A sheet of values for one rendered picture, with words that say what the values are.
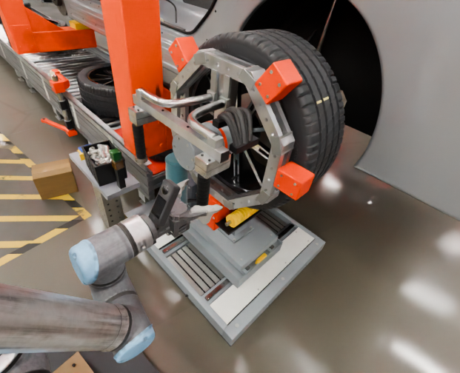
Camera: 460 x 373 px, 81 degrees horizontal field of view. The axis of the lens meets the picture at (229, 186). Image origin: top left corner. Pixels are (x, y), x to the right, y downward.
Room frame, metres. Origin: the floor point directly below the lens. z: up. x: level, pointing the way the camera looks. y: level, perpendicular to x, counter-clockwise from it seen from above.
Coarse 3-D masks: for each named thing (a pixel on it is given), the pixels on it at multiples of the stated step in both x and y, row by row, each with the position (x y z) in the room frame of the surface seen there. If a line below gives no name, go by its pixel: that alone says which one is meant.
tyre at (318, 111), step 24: (216, 48) 0.98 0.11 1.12; (240, 48) 0.91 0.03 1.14; (264, 48) 0.87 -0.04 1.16; (288, 48) 0.91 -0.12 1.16; (312, 48) 0.98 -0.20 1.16; (312, 72) 0.86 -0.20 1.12; (288, 96) 0.78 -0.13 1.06; (312, 96) 0.80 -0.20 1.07; (336, 96) 0.88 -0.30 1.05; (288, 120) 0.77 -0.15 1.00; (312, 120) 0.74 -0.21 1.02; (336, 120) 0.84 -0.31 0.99; (312, 144) 0.72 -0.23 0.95; (336, 144) 0.84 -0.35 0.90; (312, 168) 0.73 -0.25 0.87; (240, 192) 0.85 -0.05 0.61
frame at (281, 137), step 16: (192, 64) 0.93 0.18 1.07; (208, 64) 0.88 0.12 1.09; (224, 64) 0.84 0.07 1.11; (240, 64) 0.82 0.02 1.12; (176, 80) 0.99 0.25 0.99; (192, 80) 1.00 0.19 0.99; (240, 80) 0.79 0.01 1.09; (256, 80) 0.76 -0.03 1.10; (176, 96) 0.99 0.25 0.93; (256, 96) 0.75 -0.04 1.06; (176, 112) 0.99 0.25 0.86; (272, 112) 0.73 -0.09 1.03; (272, 128) 0.70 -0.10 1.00; (288, 128) 0.73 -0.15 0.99; (272, 144) 0.69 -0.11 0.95; (288, 144) 0.69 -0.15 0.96; (272, 160) 0.69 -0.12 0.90; (288, 160) 0.71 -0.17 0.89; (192, 176) 0.92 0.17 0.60; (272, 176) 0.68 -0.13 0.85; (224, 192) 0.85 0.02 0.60; (256, 192) 0.72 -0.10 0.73; (272, 192) 0.68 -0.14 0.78
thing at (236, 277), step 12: (192, 228) 1.02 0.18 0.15; (192, 240) 0.95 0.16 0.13; (204, 240) 0.94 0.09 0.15; (204, 252) 0.88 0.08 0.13; (216, 252) 0.87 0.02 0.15; (264, 252) 0.92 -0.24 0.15; (276, 252) 0.97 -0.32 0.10; (216, 264) 0.82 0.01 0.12; (228, 264) 0.81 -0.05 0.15; (252, 264) 0.83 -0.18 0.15; (228, 276) 0.76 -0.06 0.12; (240, 276) 0.75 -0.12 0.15
